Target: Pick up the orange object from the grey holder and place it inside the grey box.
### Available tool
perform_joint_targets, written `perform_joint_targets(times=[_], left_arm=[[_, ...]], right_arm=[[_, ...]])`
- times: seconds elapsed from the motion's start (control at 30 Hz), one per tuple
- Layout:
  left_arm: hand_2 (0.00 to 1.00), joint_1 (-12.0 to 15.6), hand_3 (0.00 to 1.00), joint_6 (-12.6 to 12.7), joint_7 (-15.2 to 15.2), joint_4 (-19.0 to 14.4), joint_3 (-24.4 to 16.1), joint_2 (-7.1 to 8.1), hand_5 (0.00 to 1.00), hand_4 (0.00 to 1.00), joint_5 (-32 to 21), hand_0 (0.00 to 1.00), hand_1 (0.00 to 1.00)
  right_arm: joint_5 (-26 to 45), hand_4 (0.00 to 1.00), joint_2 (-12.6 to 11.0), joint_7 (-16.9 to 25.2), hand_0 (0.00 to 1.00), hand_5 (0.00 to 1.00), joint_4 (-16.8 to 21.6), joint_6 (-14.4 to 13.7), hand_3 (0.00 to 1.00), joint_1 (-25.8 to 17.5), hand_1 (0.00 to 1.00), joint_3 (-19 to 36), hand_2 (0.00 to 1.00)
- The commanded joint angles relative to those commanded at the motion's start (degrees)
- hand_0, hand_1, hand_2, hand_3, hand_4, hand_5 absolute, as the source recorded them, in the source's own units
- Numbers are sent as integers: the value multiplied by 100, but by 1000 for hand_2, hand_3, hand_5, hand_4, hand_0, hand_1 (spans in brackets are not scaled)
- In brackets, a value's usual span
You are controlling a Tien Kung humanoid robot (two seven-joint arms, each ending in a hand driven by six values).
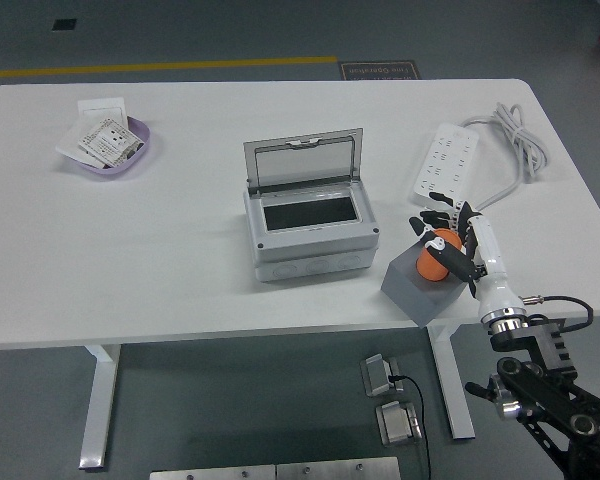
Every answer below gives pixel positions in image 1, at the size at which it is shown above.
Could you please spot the white printed socket package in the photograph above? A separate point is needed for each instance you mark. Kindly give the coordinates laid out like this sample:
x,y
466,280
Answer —
x,y
107,140

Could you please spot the dark floor sign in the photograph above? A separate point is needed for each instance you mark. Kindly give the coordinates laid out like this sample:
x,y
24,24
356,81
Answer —
x,y
380,71

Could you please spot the grey metal plate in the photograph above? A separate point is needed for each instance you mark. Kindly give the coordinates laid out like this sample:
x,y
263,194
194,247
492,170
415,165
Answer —
x,y
335,470
210,473

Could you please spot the white table leg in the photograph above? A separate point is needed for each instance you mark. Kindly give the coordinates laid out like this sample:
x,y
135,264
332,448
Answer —
x,y
455,390
100,400

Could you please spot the grey metal foot pedal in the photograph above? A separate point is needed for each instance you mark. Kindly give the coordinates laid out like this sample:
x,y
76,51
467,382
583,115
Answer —
x,y
377,375
397,425

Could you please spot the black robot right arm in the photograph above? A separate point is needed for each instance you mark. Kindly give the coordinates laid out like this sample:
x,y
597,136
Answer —
x,y
550,345

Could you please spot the grey enclosure box with lid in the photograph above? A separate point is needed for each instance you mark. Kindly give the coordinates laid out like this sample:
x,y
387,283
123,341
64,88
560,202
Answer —
x,y
310,250

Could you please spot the black square floor cover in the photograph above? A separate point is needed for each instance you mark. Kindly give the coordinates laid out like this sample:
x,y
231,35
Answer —
x,y
64,24

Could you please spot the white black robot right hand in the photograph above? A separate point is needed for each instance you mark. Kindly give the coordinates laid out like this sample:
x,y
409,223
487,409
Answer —
x,y
490,260

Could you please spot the white switch plate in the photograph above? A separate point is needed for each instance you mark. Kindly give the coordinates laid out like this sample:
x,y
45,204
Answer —
x,y
100,107

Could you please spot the grey cube holder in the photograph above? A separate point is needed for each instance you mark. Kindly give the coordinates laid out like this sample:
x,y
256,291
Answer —
x,y
410,295

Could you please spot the white power strip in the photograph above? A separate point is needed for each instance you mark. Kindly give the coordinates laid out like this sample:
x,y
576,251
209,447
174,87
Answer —
x,y
445,160

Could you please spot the plain white packet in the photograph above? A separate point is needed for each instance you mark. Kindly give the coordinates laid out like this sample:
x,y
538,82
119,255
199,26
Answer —
x,y
70,142

